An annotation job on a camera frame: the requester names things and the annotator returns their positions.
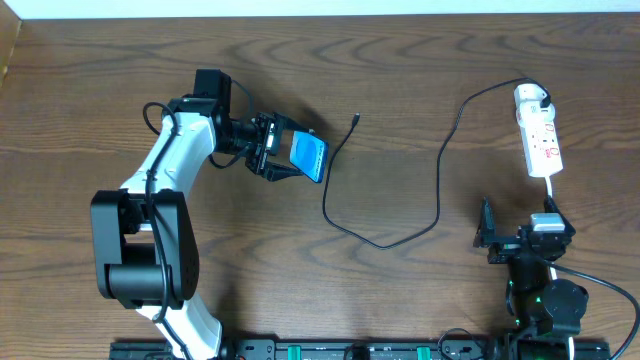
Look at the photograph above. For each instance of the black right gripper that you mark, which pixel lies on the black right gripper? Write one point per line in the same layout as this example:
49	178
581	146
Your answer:
507	244

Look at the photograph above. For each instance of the blue Galaxy smartphone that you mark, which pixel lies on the blue Galaxy smartphone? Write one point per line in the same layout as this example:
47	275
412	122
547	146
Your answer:
309	155

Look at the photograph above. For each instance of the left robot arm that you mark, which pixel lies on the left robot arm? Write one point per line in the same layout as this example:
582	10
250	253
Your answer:
145	249

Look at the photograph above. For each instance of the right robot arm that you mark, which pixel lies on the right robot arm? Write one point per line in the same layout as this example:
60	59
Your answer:
547	311

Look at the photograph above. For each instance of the white power strip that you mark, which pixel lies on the white power strip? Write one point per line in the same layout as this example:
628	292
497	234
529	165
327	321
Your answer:
540	141

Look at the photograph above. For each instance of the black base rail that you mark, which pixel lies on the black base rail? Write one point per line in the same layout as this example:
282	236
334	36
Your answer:
267	349

